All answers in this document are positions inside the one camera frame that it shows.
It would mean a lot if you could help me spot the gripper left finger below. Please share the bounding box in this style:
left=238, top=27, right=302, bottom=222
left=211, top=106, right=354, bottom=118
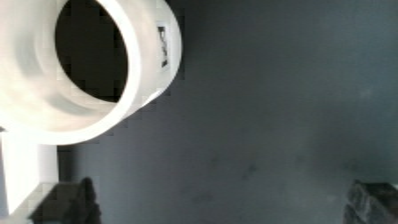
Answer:
left=28, top=178, right=101, bottom=224

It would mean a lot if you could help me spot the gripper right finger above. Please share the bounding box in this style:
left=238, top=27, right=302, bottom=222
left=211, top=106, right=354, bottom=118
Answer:
left=343, top=181, right=398, bottom=224

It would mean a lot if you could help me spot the white lamp shade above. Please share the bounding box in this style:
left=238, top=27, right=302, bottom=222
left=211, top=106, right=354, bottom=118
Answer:
left=0, top=0, right=181, bottom=145

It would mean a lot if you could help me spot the white U-shaped fence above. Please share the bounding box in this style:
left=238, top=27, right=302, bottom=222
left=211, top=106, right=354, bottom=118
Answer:
left=0, top=131, right=59, bottom=224

